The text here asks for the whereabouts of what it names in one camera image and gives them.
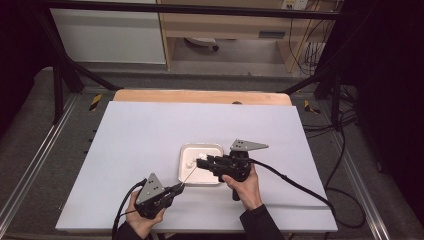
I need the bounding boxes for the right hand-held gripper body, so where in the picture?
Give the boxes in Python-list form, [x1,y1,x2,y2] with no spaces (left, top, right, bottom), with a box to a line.
[213,138,270,202]

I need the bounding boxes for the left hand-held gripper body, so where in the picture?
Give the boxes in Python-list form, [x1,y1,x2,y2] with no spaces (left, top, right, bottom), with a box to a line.
[134,172,176,220]

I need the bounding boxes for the white square tray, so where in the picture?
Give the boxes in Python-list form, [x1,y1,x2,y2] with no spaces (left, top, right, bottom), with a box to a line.
[177,142,225,186]

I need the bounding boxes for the person's right hand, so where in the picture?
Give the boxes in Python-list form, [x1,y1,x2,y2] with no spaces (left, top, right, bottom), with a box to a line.
[221,163,264,211]

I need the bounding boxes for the person's left hand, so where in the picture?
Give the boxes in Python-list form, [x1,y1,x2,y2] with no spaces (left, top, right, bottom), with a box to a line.
[125,189,166,240]

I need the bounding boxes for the yellow black tape marker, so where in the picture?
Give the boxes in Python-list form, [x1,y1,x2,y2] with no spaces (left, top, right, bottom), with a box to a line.
[303,99,322,115]
[88,93,103,112]

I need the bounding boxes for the office chair wheel base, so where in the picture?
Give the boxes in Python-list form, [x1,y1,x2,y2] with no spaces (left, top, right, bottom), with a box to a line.
[184,36,220,52]

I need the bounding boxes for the black metal stand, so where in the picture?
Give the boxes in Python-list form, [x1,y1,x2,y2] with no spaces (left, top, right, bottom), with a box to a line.
[33,8,125,125]
[281,19,346,129]

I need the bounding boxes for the light wooden desk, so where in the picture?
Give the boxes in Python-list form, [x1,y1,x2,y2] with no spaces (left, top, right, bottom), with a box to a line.
[155,0,336,74]

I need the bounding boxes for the black metal crossbar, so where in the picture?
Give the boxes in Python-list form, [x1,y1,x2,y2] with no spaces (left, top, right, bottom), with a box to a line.
[34,0,346,21]

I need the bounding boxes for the white cabinet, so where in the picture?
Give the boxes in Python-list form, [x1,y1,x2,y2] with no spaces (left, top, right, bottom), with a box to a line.
[49,7,167,65]

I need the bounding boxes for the white power strip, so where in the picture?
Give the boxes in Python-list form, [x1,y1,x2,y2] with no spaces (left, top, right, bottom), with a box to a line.
[280,0,309,11]

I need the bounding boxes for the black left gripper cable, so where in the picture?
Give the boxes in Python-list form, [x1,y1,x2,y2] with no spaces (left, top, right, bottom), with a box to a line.
[111,178,148,240]

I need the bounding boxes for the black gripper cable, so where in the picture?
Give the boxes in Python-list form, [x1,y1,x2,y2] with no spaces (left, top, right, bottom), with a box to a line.
[248,157,367,240]
[111,178,148,240]

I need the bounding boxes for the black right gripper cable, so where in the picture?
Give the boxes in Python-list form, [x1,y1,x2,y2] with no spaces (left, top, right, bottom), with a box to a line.
[248,157,367,240]

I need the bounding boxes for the black floor cables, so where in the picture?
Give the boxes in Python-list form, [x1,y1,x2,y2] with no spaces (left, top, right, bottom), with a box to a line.
[301,84,359,189]

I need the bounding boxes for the aluminium floor rail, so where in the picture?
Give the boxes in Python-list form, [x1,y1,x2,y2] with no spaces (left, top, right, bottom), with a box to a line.
[0,94,78,221]
[329,131,392,240]

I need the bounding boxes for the black hanging cables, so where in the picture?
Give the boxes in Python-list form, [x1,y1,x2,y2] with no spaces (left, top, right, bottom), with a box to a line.
[287,0,338,77]

